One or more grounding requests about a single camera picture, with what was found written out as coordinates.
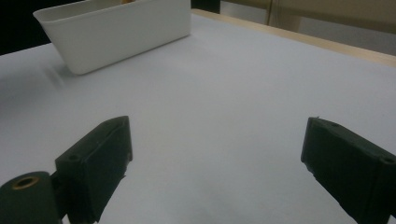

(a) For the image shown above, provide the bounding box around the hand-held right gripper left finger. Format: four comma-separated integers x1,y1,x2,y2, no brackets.
54,115,134,224

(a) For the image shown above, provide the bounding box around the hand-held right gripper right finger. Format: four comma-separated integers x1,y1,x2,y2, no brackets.
300,116,396,224

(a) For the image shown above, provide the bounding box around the white plastic storage box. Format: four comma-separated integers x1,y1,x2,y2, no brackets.
32,0,192,77

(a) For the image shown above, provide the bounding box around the wooden table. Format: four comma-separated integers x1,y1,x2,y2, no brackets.
190,7,396,69

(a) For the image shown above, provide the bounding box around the white table cover sheet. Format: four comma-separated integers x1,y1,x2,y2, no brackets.
0,13,396,224

